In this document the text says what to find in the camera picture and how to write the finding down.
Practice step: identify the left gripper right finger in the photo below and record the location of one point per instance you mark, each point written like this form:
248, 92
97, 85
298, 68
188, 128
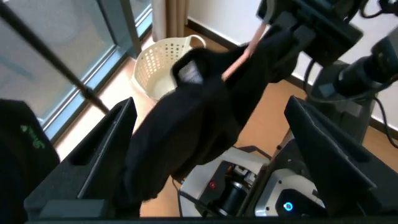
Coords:
348, 186

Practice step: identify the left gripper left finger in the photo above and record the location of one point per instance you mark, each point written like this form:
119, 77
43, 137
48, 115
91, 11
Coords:
93, 174

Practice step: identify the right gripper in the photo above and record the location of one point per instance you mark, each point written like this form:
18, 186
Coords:
326, 31

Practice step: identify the black garment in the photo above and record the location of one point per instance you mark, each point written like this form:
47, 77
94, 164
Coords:
18, 171
186, 124

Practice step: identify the pink clothes hanger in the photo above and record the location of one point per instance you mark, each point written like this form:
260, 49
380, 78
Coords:
245, 53

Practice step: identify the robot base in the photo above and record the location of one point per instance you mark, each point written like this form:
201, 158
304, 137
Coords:
202, 180

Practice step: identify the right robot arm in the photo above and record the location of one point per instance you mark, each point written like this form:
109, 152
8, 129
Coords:
379, 65

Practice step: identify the white laundry basket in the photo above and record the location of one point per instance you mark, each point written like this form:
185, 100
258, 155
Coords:
152, 68

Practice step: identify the window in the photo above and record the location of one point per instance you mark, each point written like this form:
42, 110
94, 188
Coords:
77, 31

